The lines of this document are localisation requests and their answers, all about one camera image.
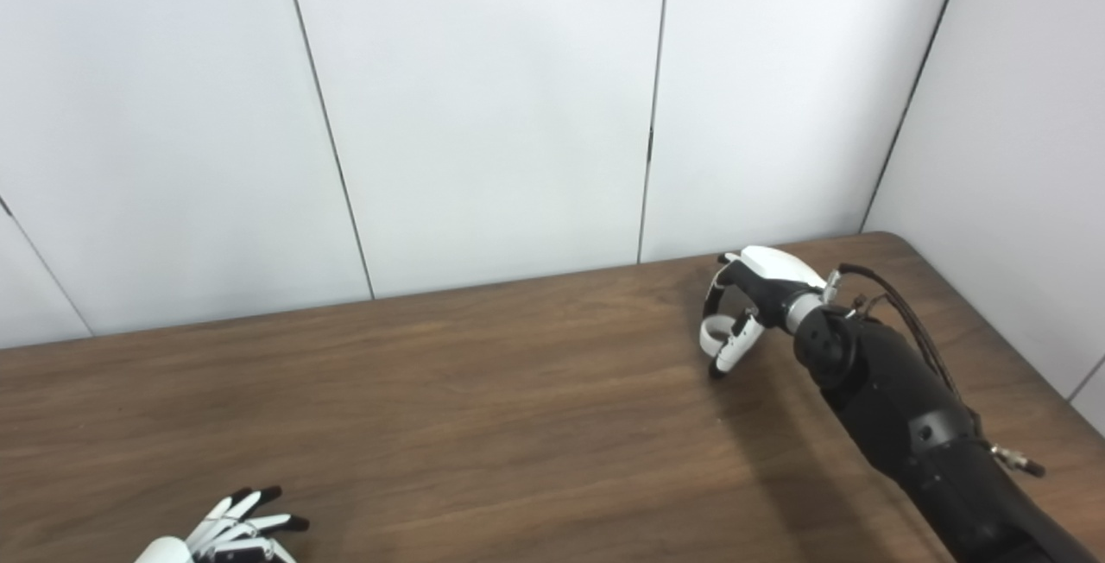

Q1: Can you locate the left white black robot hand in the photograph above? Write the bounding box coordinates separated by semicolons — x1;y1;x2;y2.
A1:
133;484;311;563

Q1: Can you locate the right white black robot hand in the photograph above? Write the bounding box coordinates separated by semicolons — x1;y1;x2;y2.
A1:
698;244;830;379

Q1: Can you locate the white plastic ring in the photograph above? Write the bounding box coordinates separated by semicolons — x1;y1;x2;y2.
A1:
698;312;751;357

